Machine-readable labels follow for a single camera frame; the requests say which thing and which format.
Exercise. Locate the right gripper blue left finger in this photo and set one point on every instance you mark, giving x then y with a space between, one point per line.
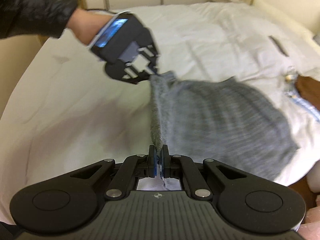
129 173

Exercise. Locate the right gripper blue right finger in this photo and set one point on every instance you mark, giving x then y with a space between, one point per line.
186 171

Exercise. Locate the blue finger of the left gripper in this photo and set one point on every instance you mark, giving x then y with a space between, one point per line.
151 54
145 73

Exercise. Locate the grey plaid shorts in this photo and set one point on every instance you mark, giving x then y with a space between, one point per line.
228 121

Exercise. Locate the black jacket left forearm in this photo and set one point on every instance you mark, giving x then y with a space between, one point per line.
35 17

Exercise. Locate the person's left hand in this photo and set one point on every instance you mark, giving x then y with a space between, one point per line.
85 24

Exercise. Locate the blue striped folded garment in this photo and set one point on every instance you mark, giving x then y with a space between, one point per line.
292 93

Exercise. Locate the black smartphone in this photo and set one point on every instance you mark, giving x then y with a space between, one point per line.
279 46

